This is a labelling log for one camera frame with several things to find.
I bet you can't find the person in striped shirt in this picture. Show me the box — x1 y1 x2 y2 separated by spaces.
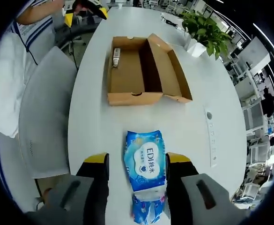
0 0 56 202

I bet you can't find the white table power strip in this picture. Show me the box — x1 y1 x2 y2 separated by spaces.
203 105 219 168

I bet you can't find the blue soft wet wipes pack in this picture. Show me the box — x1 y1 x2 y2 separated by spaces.
123 130 169 193

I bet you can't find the green plant in white pot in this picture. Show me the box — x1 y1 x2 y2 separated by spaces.
181 10 233 61

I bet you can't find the black cable bundle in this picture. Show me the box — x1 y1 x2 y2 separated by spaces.
160 13 182 28

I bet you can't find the grey chair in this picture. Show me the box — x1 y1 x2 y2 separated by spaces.
18 45 78 179

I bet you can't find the small grey brown object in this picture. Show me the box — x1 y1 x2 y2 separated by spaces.
112 47 122 69

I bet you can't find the brown cardboard shoe box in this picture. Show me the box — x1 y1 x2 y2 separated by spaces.
107 33 193 108

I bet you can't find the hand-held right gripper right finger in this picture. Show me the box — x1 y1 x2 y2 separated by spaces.
165 151 253 225

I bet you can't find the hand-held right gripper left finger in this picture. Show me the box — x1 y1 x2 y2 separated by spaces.
25 152 110 225

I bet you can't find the blue floral wipes pack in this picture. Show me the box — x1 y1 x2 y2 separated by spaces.
129 187 170 224

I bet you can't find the black office chair base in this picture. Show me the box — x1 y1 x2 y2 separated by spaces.
54 22 100 69

